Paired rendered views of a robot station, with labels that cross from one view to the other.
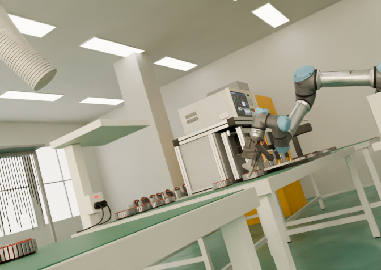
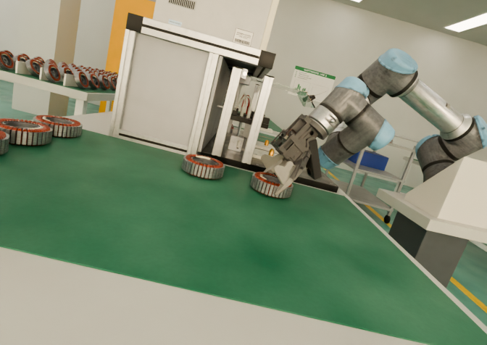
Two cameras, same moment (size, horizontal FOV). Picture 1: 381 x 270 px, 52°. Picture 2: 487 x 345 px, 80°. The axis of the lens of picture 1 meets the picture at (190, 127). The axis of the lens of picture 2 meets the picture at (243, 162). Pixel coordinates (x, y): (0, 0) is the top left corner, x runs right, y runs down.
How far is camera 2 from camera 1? 147 cm
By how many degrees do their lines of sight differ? 38
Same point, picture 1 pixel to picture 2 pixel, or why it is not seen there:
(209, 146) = (198, 74)
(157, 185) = (34, 37)
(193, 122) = (180, 7)
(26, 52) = not seen: outside the picture
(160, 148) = not seen: outside the picture
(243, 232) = not seen: outside the picture
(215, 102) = (243, 2)
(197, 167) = (154, 94)
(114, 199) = not seen: outside the picture
